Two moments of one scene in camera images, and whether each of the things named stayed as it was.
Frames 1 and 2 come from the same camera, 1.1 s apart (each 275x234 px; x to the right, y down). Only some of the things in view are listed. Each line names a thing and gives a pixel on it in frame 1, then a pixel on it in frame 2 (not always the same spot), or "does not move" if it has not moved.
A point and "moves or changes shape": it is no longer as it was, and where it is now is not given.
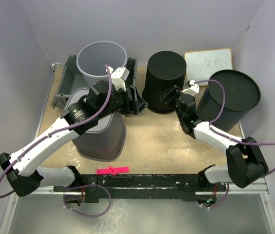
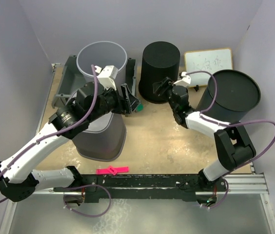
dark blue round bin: (243, 93) does not move
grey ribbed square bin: (107, 142) does not move
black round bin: (165, 68) moves or changes shape
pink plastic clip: (112, 170) does not move
